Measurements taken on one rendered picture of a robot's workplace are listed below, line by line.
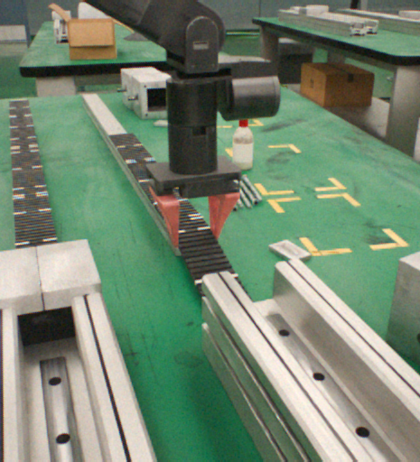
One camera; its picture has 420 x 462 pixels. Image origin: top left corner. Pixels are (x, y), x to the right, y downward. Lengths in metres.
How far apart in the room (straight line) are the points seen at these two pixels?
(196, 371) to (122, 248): 0.27
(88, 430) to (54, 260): 0.18
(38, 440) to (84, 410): 0.04
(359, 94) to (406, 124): 1.39
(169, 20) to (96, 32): 1.93
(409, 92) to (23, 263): 2.56
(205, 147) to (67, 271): 0.22
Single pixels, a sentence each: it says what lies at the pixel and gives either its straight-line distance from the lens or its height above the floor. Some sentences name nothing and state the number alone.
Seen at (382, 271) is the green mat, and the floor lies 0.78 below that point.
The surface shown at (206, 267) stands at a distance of 0.65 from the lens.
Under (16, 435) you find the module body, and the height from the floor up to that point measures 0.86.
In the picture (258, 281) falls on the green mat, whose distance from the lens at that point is 0.66.
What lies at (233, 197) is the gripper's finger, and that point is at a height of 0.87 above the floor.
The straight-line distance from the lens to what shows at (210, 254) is 0.67.
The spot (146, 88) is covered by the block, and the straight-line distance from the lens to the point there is 1.43.
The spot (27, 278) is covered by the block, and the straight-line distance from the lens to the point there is 0.50.
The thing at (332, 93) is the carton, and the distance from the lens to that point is 4.22.
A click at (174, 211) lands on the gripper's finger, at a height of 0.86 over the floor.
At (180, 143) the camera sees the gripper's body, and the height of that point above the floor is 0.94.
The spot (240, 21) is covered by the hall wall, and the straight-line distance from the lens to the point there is 11.77.
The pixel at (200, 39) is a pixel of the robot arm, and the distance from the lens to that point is 0.59.
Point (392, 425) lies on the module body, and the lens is 0.41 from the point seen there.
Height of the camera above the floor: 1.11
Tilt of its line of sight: 26 degrees down
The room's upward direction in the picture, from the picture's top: straight up
